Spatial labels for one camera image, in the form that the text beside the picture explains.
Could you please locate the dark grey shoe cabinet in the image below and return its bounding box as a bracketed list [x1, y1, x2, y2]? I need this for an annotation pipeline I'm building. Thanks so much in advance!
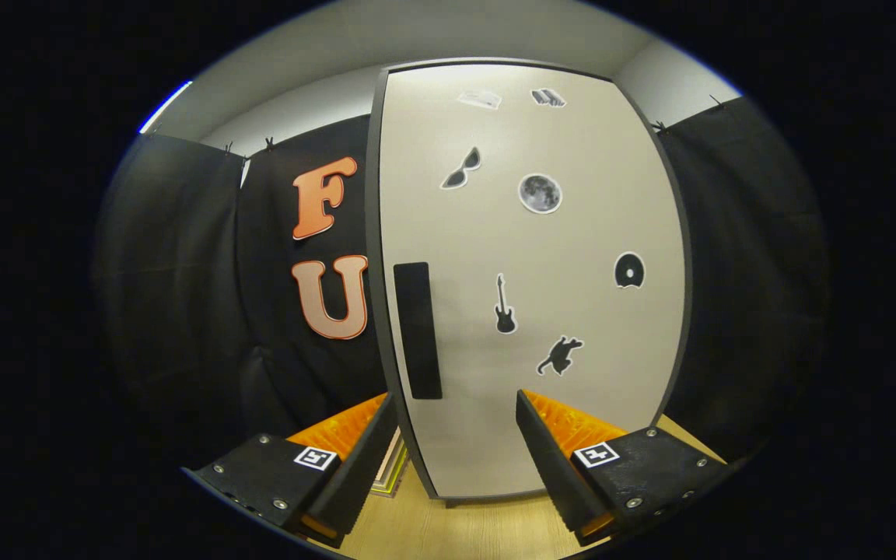
[365, 57, 694, 508]

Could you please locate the black door handle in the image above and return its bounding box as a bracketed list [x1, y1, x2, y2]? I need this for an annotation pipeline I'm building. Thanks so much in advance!
[393, 262, 443, 401]

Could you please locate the black backdrop cloth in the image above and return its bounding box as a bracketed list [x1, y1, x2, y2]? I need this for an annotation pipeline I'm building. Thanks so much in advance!
[94, 93, 830, 467]

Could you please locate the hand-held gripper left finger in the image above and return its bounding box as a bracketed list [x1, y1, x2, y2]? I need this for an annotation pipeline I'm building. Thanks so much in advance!
[182, 391, 401, 541]

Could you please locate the beige paperback book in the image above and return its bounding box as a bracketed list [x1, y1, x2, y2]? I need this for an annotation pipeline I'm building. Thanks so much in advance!
[374, 426, 410, 485]

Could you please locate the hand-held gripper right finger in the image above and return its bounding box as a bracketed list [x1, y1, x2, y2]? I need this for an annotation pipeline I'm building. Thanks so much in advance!
[515, 388, 731, 541]

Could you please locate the yellow edged book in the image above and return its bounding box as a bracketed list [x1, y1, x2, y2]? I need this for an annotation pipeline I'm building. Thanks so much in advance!
[370, 467, 411, 499]

